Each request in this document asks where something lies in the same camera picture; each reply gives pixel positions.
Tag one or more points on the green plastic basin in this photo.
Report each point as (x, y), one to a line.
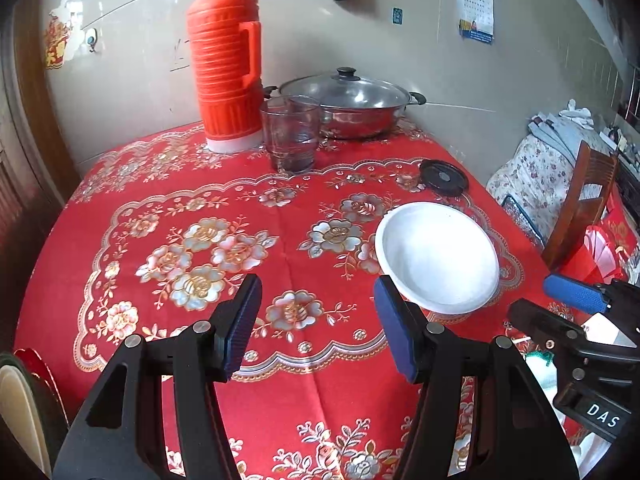
(50, 420)

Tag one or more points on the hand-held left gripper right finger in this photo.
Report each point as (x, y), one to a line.
(395, 330)

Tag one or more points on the glass pot lid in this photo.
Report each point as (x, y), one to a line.
(350, 92)

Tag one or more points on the large red scalloped glass plate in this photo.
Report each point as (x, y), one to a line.
(42, 375)

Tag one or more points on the stainless steel pot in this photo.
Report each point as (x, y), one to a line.
(365, 122)

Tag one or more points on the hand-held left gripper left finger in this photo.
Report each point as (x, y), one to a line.
(242, 330)

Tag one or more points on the white plate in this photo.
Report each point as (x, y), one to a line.
(440, 255)
(607, 332)

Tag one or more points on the eye chart poster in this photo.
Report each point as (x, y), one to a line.
(475, 0)

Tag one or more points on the floral fabric cover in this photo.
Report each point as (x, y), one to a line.
(535, 180)

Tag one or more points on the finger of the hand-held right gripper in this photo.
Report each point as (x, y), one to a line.
(540, 322)
(570, 292)

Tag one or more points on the red bag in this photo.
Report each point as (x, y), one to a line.
(607, 245)

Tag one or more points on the red floral tablecloth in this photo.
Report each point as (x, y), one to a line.
(300, 240)

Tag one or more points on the light blue folded cloth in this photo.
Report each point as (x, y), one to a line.
(570, 132)

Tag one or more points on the clear glass cup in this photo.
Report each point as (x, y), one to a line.
(292, 135)

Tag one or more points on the wooden chair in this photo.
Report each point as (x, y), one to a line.
(580, 210)

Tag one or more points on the red gold wall decoration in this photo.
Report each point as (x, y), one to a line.
(60, 40)

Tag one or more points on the wall hook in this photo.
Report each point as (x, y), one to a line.
(91, 40)

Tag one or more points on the small blue wall sticker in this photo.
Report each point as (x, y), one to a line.
(397, 15)

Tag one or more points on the orange thermos flask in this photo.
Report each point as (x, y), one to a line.
(220, 70)

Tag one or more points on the black round lid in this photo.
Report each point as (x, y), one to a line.
(442, 176)

